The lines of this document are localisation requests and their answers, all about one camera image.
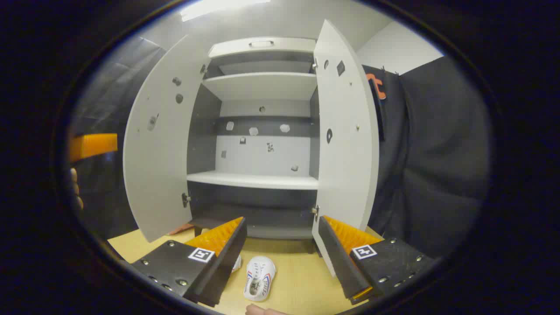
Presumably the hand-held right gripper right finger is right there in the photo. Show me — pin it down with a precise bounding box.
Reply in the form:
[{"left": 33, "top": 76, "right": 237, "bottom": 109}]
[{"left": 318, "top": 215, "right": 434, "bottom": 306}]

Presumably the white cabinet drawer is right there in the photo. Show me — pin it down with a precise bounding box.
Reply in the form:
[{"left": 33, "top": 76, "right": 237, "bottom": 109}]
[{"left": 208, "top": 37, "right": 317, "bottom": 59}]

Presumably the black backdrop cloth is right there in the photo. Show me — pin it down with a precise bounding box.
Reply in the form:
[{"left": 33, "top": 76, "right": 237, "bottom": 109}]
[{"left": 66, "top": 35, "right": 490, "bottom": 259}]

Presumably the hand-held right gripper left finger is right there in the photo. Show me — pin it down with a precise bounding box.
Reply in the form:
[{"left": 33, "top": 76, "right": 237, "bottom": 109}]
[{"left": 130, "top": 217, "right": 248, "bottom": 308}]

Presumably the white shoe cabinet door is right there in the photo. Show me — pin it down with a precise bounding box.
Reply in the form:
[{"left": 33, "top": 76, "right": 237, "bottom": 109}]
[
  {"left": 123, "top": 35, "right": 210, "bottom": 243},
  {"left": 311, "top": 19, "right": 380, "bottom": 277}
]

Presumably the ceiling light panel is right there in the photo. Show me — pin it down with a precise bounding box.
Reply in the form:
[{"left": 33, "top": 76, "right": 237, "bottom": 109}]
[{"left": 180, "top": 0, "right": 272, "bottom": 22}]

